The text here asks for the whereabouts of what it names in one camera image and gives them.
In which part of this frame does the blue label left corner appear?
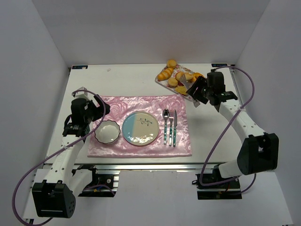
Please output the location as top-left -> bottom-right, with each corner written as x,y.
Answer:
71,65 -> 88,70

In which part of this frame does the golden bagel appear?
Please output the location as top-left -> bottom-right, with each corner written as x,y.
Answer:
192,73 -> 204,82

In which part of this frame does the knife with teal handle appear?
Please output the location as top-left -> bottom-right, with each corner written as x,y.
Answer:
173,110 -> 177,147

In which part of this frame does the fork with teal handle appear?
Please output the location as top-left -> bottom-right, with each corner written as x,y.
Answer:
169,109 -> 175,146

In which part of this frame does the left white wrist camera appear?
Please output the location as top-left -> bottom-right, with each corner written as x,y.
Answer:
71,87 -> 89,100

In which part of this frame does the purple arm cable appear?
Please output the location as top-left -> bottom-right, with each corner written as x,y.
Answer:
198,66 -> 257,195
11,89 -> 106,226

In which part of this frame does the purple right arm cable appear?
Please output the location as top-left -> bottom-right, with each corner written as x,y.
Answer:
198,66 -> 257,195

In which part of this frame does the spoon with teal handle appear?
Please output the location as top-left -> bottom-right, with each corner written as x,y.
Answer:
162,109 -> 169,145

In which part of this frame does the round bun at tray top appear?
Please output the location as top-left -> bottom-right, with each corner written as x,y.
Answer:
166,59 -> 177,69

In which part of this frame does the blue and cream plate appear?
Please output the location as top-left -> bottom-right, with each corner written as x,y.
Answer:
122,112 -> 159,146

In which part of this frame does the flat seeded bread slice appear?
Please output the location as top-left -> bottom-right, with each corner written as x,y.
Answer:
174,86 -> 187,96

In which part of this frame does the small round muffin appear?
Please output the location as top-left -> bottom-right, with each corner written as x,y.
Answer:
167,77 -> 178,87

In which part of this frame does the striped long bread roll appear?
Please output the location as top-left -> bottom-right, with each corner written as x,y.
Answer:
157,68 -> 174,81

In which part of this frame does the blue label right corner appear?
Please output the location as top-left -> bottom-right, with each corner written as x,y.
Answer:
211,63 -> 227,68

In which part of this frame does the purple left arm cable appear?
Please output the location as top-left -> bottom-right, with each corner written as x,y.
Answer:
11,89 -> 106,226

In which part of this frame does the aluminium table frame rail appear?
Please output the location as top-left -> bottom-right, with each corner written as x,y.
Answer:
30,162 -> 257,189

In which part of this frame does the white scalloped bowl black rim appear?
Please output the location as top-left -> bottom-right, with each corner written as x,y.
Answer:
95,120 -> 121,145

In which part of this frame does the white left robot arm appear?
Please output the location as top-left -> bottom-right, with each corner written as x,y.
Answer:
32,94 -> 110,218

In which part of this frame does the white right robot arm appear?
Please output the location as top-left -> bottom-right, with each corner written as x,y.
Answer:
187,70 -> 279,186

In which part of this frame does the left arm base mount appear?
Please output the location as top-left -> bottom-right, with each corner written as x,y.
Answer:
72,165 -> 119,197

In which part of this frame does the orange striped ring bread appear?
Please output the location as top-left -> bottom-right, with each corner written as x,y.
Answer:
175,72 -> 194,81

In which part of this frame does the blue label corner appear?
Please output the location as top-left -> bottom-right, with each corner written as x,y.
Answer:
211,63 -> 227,68
71,65 -> 88,70

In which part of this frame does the floral serving tray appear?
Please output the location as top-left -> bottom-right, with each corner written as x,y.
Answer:
155,64 -> 205,101

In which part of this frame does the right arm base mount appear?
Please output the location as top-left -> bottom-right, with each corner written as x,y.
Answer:
191,174 -> 242,200

